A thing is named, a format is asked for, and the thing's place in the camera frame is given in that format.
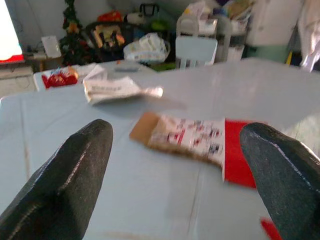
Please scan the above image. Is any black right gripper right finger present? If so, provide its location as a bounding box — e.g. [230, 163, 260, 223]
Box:
[239, 122, 320, 240]

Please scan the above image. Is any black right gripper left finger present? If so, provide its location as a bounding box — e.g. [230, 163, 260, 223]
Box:
[0, 118, 114, 240]

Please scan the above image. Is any red wrapper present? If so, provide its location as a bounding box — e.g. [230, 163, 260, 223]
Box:
[259, 217, 284, 240]

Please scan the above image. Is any red snack bag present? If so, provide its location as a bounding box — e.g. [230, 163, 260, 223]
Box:
[41, 66, 80, 90]

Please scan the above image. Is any white crumpled paper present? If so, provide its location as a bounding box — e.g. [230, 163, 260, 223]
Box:
[83, 74, 165, 106]

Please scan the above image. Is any red white cardboard box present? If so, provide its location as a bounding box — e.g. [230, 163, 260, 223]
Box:
[129, 111, 259, 189]

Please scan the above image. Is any small light blue table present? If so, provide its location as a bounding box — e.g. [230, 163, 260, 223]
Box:
[33, 61, 157, 93]

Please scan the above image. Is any white printed paper bag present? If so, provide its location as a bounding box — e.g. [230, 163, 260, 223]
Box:
[76, 63, 106, 79]

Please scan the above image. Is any grey remote control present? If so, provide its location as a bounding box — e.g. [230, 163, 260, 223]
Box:
[114, 63, 140, 73]

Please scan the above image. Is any decorated Christmas tree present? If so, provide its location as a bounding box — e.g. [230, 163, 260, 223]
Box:
[59, 0, 94, 67]

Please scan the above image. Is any white printed plastic bag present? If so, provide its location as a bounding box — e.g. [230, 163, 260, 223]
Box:
[123, 32, 171, 62]

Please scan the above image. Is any television screen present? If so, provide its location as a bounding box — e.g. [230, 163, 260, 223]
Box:
[0, 0, 25, 63]

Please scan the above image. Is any light blue plastic chair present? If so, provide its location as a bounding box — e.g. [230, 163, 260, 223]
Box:
[174, 34, 219, 70]

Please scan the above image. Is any white storage rack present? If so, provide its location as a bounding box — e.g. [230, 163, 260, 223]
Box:
[176, 13, 246, 63]

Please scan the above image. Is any white tall cabinet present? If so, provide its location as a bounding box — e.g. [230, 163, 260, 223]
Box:
[246, 0, 302, 47]

